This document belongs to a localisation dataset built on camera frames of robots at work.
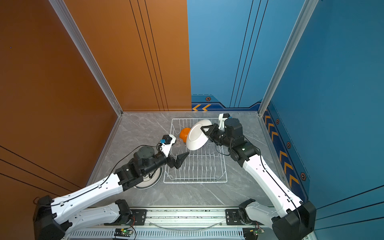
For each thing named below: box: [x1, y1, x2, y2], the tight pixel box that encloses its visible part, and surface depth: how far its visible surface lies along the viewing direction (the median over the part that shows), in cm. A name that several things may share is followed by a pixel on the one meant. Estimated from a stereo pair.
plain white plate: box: [186, 119, 212, 151], surface depth 74 cm
